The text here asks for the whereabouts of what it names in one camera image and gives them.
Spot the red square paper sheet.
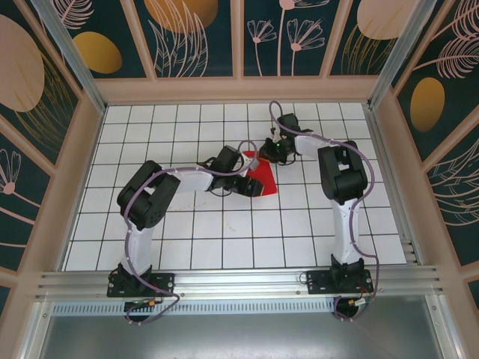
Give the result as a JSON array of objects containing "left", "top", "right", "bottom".
[{"left": 241, "top": 150, "right": 278, "bottom": 198}]

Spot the grey metal panel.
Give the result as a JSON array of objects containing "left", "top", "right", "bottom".
[{"left": 37, "top": 313, "right": 452, "bottom": 359}]

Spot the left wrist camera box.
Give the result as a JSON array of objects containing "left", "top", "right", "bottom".
[{"left": 239, "top": 151, "right": 260, "bottom": 177}]

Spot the aluminium mounting rail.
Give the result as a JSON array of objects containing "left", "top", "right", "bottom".
[{"left": 35, "top": 264, "right": 445, "bottom": 300}]

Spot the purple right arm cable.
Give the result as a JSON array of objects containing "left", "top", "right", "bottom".
[{"left": 268, "top": 99, "right": 381, "bottom": 323}]

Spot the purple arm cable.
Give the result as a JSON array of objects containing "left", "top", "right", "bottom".
[
  {"left": 268, "top": 99, "right": 381, "bottom": 323},
  {"left": 124, "top": 140, "right": 261, "bottom": 327}
]

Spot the aluminium side rail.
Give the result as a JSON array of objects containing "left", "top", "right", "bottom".
[{"left": 363, "top": 103, "right": 426, "bottom": 267}]

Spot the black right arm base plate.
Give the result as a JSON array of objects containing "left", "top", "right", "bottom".
[{"left": 305, "top": 269, "right": 374, "bottom": 296}]

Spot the slotted grey cable duct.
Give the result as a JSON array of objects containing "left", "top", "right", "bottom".
[{"left": 52, "top": 298, "right": 338, "bottom": 318}]

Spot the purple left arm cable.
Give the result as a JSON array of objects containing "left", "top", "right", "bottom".
[{"left": 124, "top": 140, "right": 261, "bottom": 327}]

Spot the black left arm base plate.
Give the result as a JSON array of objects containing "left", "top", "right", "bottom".
[{"left": 107, "top": 271, "right": 176, "bottom": 298}]

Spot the aluminium frame post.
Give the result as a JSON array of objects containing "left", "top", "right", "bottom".
[
  {"left": 367, "top": 0, "right": 438, "bottom": 110},
  {"left": 29, "top": 0, "right": 109, "bottom": 114}
]

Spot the aluminium frame bar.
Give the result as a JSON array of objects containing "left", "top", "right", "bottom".
[
  {"left": 425, "top": 294, "right": 463, "bottom": 359},
  {"left": 20, "top": 301, "right": 55, "bottom": 359}
]

